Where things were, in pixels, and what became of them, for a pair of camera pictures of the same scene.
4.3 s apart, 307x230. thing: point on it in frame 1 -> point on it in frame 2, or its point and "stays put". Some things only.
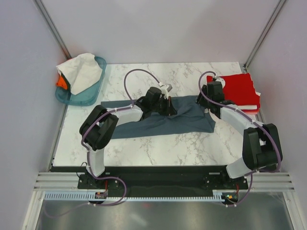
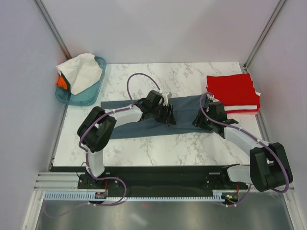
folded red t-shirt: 239,88 stays put
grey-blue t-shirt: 191,117 stays put
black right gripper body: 198,100 -> 202,121
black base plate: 162,179 stays put
